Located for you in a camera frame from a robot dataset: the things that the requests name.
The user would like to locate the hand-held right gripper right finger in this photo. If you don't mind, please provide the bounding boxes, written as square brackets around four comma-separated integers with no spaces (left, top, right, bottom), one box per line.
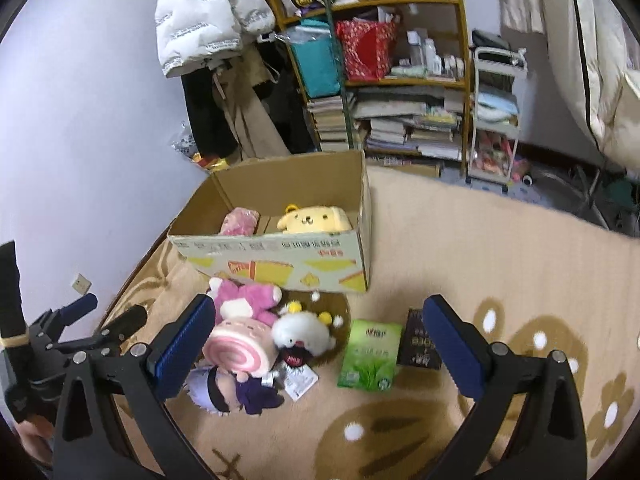
[422,293,589,480]

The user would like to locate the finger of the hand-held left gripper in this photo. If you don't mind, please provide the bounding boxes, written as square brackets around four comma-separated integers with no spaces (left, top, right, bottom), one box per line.
[52,305,149,357]
[31,292,99,332]

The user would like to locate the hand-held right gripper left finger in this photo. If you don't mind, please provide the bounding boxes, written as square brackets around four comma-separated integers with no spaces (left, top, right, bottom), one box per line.
[52,293,221,480]

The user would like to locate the purple-haired plush doll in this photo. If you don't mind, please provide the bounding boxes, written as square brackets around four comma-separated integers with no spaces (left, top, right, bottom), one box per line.
[182,365,286,419]

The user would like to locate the pink swirl roll plush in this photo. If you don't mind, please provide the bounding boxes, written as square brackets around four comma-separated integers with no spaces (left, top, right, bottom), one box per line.
[202,317,281,379]

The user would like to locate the pink and white plush toy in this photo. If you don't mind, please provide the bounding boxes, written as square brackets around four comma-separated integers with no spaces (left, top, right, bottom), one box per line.
[207,277,284,329]

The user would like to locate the white plush with yellow pompoms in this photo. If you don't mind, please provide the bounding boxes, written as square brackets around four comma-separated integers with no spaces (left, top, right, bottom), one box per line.
[271,300,346,369]

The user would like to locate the printed cardboard box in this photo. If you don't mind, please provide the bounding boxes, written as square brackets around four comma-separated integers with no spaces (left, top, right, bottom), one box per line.
[167,149,374,294]

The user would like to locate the person's left hand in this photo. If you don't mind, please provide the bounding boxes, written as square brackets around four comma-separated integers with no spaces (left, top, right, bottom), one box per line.
[16,421,55,467]

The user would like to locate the black packet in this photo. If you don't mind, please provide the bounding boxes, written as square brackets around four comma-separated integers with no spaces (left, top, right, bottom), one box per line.
[396,308,444,371]

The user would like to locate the green packet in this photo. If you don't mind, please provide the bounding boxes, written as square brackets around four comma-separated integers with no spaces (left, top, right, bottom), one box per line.
[336,318,404,392]

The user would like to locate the white sachet packet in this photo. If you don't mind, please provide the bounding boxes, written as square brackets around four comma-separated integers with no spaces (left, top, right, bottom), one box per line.
[272,364,320,402]

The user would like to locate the pink fluffy plush toy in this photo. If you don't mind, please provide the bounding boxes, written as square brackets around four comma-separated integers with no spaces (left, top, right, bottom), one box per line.
[218,207,260,237]

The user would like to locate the gold and red packet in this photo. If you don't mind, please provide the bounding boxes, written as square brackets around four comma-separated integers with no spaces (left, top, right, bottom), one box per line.
[192,155,232,174]

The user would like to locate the yellow dog plush toy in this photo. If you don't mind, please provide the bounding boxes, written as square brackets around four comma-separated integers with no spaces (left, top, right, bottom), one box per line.
[276,203,351,235]

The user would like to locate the flat books on floor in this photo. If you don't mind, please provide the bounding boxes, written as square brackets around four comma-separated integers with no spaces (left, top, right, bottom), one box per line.
[367,155,444,179]

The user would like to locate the black and white snack bag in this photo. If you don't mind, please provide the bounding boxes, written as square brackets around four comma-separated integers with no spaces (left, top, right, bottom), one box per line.
[171,122,202,160]

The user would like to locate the pile of colourful small goods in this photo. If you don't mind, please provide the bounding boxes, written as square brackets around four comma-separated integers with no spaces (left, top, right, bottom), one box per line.
[474,132,519,179]

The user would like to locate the black garment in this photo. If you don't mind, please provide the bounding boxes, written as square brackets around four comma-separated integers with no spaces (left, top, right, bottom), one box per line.
[180,60,239,159]

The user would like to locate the messy pile of books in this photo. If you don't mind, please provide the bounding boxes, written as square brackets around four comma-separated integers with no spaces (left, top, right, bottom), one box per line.
[352,85,466,161]

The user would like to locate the beige coat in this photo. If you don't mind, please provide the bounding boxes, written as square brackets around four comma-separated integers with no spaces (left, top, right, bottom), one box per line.
[212,45,294,162]

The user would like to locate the light blue pillow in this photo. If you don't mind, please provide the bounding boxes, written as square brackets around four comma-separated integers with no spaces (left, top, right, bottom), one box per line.
[474,92,519,124]

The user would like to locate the upright stack of books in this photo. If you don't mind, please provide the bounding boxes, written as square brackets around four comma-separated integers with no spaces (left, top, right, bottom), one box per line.
[305,94,351,152]

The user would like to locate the white trolley cart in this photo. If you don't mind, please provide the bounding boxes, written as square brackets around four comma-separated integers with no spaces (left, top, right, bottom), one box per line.
[464,45,529,191]

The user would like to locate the group of cosmetic bottles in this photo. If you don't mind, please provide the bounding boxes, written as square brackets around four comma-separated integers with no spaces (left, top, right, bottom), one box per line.
[389,29,466,81]

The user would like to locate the dark bag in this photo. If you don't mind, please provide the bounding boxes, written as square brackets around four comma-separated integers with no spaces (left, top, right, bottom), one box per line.
[472,29,524,61]

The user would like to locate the red gift bag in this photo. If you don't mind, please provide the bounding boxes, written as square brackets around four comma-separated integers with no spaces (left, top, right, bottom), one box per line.
[334,16,401,81]

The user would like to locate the teal bag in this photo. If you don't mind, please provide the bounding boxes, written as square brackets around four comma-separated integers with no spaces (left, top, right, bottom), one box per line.
[284,19,344,100]

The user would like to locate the white puffer jacket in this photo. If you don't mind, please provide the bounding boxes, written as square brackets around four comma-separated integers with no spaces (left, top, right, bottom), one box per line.
[153,0,277,80]

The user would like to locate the white quilt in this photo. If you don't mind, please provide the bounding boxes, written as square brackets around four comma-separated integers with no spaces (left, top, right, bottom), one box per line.
[542,0,640,172]

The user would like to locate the yellow-framed shelf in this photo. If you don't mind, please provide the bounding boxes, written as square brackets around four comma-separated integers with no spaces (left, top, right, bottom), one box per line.
[260,0,474,162]

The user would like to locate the metal folding frame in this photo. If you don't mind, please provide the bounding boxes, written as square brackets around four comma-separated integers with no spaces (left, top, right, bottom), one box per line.
[569,159,640,235]

